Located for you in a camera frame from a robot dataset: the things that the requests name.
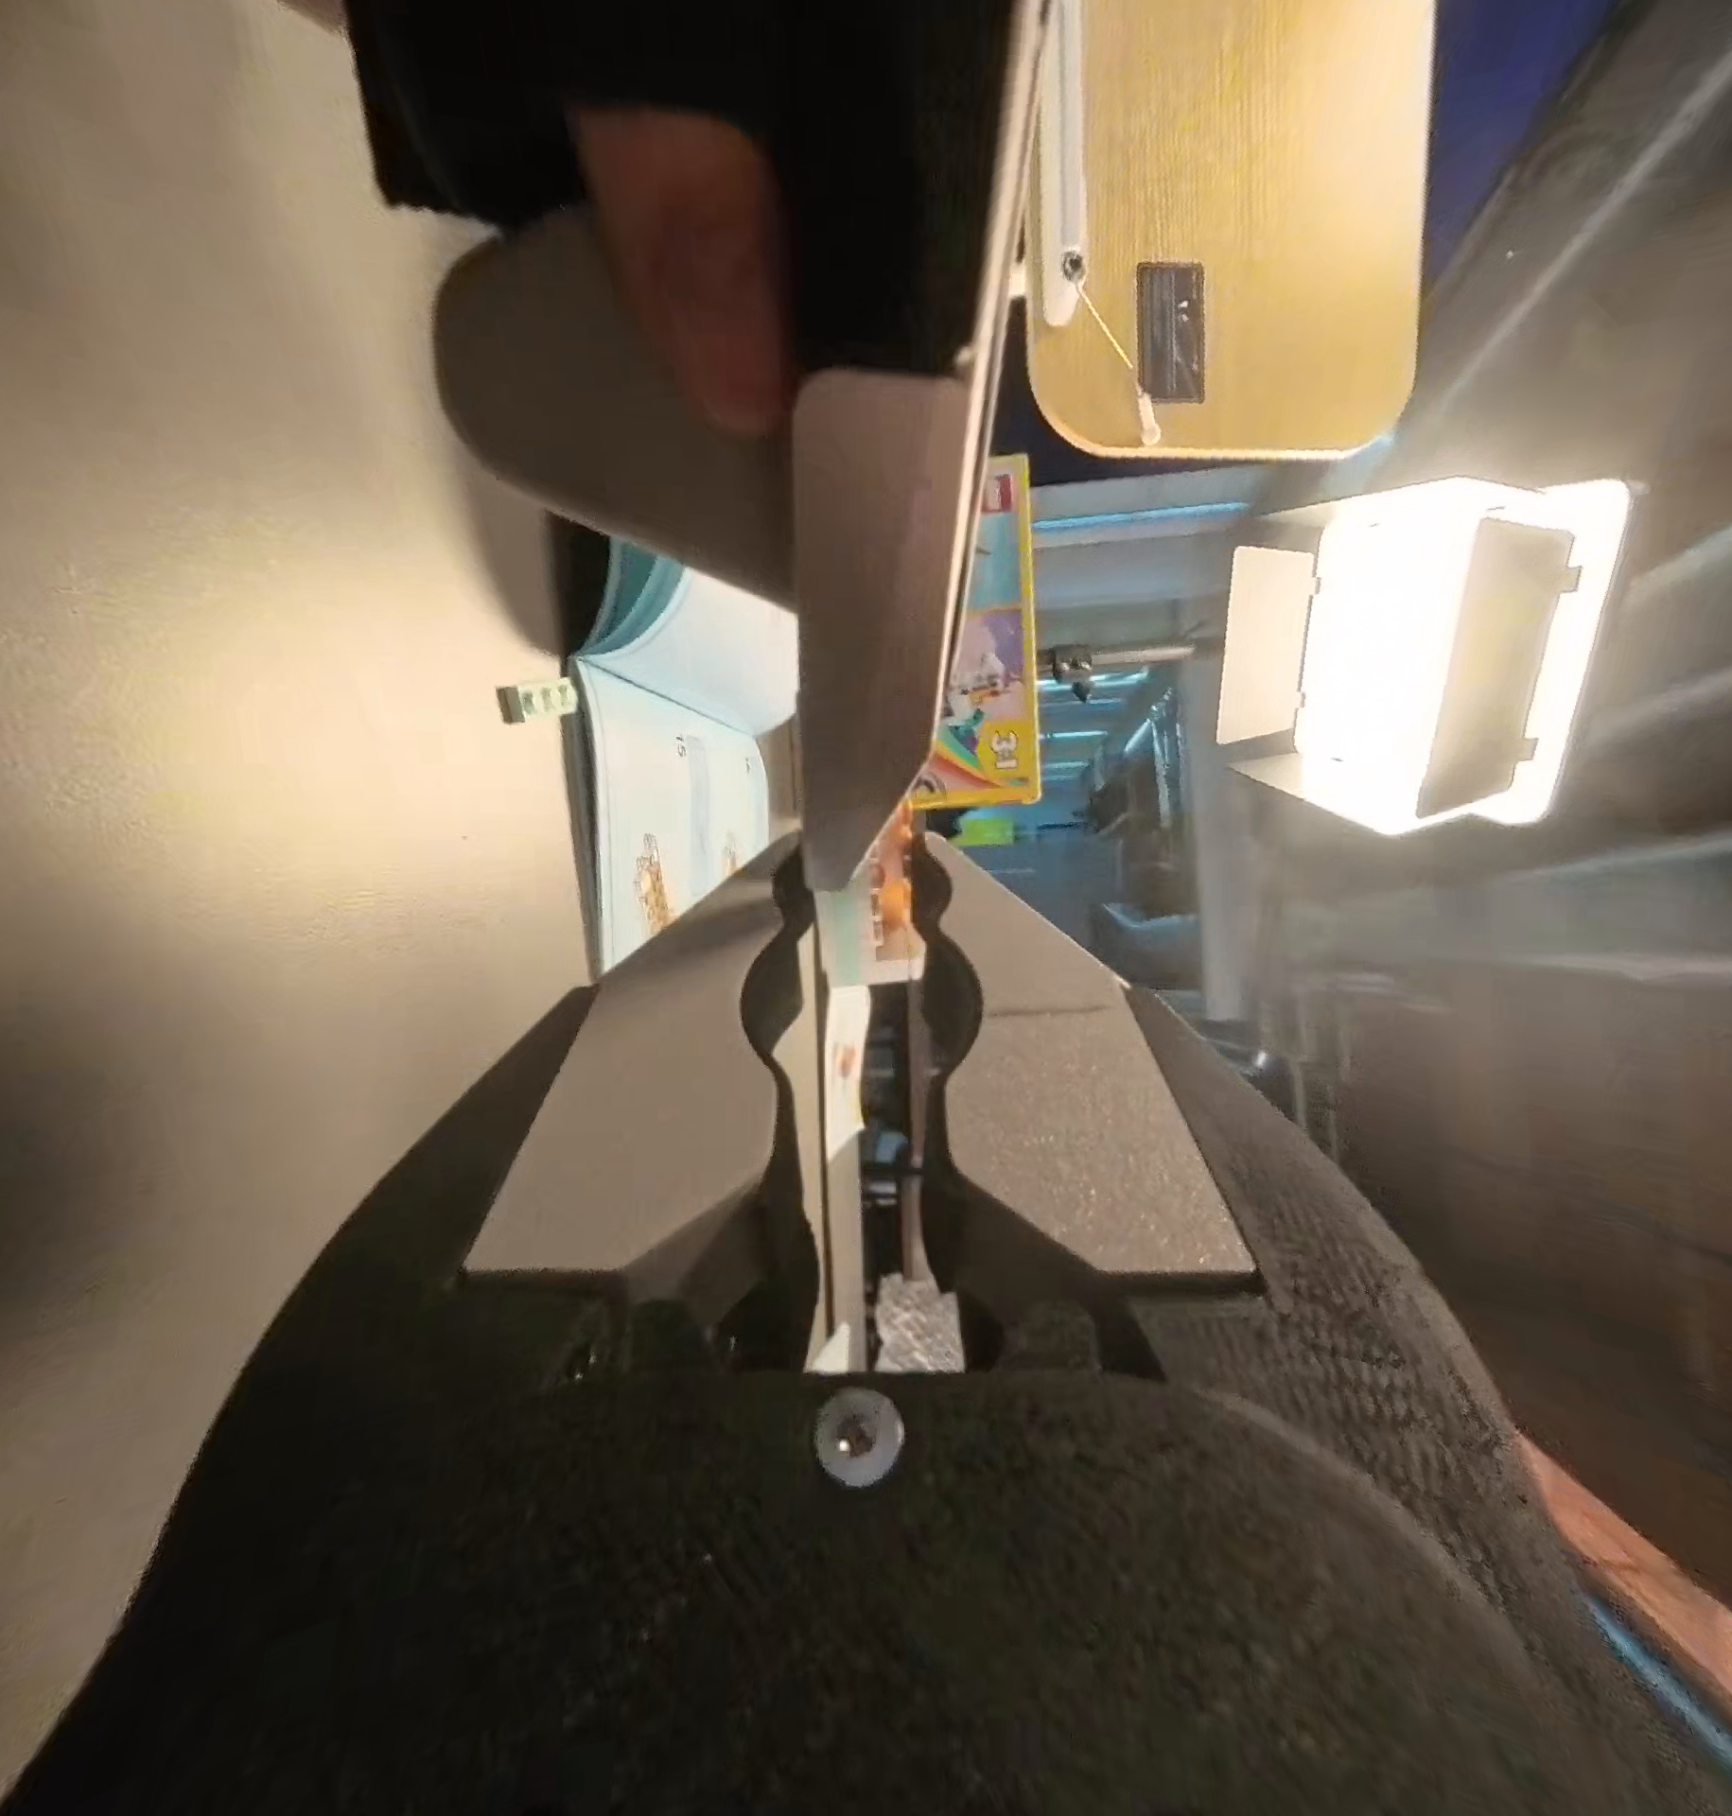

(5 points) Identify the black rectangular tag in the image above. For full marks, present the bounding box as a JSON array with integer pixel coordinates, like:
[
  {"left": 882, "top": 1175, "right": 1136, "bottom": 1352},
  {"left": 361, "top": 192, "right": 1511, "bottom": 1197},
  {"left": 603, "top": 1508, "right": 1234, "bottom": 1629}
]
[{"left": 1136, "top": 262, "right": 1210, "bottom": 408}]

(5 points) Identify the light wooden board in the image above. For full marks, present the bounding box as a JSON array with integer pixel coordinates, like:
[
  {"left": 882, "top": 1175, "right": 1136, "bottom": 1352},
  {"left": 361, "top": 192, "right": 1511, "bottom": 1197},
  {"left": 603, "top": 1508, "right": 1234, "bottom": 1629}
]
[{"left": 1024, "top": 0, "right": 1424, "bottom": 462}]

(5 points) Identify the yellow lego box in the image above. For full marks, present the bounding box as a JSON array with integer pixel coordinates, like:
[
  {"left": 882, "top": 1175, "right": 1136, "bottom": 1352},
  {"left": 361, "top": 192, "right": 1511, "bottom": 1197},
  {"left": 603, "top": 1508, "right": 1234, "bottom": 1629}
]
[{"left": 904, "top": 454, "right": 1040, "bottom": 811}]

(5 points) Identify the lego instruction booklet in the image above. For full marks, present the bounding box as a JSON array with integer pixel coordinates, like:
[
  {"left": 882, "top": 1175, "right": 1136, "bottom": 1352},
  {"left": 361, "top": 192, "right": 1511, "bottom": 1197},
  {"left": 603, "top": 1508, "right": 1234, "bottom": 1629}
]
[{"left": 568, "top": 560, "right": 811, "bottom": 981}]

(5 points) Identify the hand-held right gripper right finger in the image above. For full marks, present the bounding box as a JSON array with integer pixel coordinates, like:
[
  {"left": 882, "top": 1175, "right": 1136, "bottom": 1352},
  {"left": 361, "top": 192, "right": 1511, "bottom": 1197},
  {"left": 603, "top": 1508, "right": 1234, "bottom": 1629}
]
[{"left": 924, "top": 830, "right": 1261, "bottom": 1291}]

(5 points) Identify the person's left hand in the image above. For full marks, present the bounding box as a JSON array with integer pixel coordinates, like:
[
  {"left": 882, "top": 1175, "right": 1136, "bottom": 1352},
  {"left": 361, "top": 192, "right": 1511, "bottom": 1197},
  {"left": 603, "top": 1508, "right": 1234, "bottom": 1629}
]
[{"left": 570, "top": 106, "right": 792, "bottom": 436}]

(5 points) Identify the orange and white lego model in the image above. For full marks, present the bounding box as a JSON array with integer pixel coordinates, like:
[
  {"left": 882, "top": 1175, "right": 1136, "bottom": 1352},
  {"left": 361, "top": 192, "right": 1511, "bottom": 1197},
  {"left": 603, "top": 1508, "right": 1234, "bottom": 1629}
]
[{"left": 815, "top": 801, "right": 939, "bottom": 1137}]

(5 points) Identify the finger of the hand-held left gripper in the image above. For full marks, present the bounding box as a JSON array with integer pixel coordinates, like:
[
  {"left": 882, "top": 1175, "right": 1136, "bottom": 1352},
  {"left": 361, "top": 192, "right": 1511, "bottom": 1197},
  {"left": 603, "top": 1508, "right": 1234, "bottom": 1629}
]
[{"left": 795, "top": 0, "right": 1060, "bottom": 894}]

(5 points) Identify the white strip with cord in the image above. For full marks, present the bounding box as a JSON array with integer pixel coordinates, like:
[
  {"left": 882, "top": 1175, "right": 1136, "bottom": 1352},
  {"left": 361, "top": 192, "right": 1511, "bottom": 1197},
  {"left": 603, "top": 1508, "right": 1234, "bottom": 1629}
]
[{"left": 1033, "top": 0, "right": 1169, "bottom": 440}]

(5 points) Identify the white glowing light box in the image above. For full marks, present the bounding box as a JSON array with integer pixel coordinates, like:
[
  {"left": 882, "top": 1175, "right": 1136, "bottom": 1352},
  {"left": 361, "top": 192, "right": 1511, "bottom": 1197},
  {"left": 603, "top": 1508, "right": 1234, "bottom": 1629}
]
[{"left": 1213, "top": 475, "right": 1633, "bottom": 840}]

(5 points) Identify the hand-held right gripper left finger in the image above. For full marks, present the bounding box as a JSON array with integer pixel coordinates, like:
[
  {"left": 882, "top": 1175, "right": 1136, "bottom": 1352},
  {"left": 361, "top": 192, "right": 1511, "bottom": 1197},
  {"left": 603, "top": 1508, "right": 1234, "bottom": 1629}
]
[{"left": 462, "top": 835, "right": 821, "bottom": 1307}]

